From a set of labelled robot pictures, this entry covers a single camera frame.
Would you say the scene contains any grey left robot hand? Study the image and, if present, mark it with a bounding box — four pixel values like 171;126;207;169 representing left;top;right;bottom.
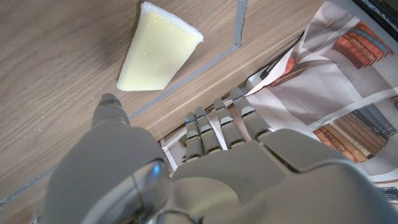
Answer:
43;87;398;224

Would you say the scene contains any printed bookshelf backdrop cloth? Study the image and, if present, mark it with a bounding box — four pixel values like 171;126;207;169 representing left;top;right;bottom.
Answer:
160;0;398;205

